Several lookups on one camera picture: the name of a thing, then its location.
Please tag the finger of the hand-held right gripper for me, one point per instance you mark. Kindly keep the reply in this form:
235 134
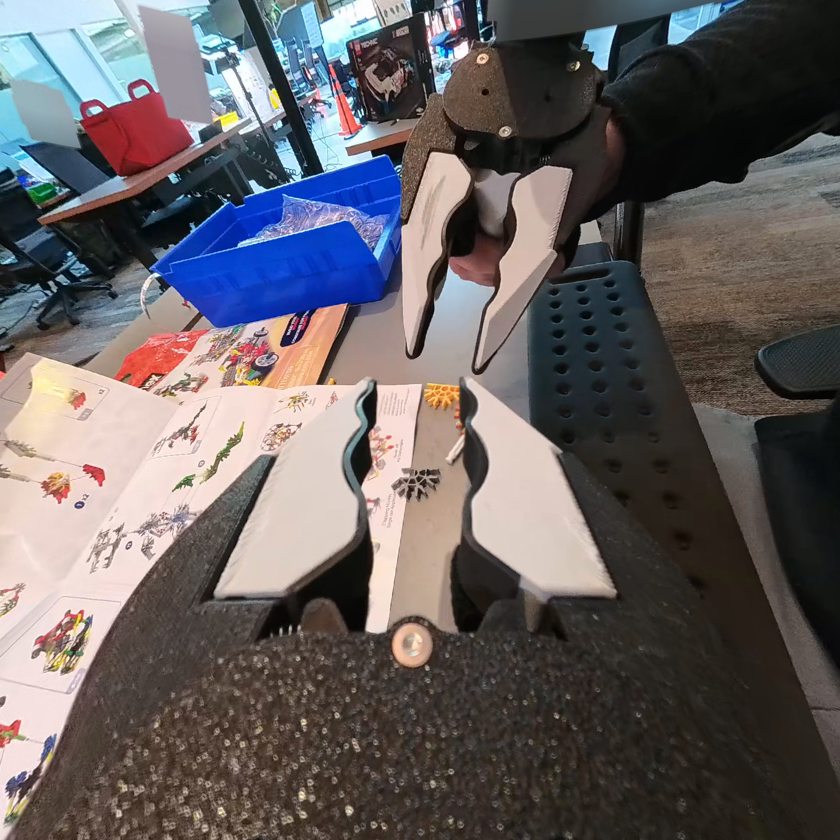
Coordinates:
433 210
531 243

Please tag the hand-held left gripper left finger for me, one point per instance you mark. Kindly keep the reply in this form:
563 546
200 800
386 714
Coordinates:
295 518

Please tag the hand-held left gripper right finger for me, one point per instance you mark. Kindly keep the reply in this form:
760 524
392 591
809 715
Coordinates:
525 518

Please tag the grey snowflake connector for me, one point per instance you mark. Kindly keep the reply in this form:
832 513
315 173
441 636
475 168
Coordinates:
415 484

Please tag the person's right forearm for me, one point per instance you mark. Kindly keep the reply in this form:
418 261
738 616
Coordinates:
722 98

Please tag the person's right hand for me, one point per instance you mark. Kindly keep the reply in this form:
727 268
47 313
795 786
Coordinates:
482 259

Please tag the wooden top desk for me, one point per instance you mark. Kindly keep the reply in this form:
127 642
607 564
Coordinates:
380 138
131 187

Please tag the white plastic rod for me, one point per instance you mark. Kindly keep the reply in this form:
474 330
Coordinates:
454 453

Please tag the clear plastic bags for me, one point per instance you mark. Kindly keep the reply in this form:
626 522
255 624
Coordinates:
315 216

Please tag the orange traffic cone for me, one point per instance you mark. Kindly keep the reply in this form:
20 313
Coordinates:
348 111

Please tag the black toy car box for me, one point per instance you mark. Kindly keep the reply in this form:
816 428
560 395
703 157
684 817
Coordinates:
394 65

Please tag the yellow snowflake connector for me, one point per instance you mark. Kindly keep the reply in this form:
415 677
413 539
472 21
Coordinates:
441 396

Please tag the colourful cardboard toy box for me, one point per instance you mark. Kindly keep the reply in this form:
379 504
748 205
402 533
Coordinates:
295 354

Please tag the blue storage bin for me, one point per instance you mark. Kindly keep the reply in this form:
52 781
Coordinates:
275 282

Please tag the white printed instruction sheet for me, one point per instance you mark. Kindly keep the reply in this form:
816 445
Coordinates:
65 525

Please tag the black mesh office chair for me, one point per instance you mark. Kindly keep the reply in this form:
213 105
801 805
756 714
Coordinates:
807 354

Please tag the red tote bag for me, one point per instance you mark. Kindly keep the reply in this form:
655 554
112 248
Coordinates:
138 138

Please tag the black metal post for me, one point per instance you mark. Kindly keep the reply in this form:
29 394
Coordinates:
282 92

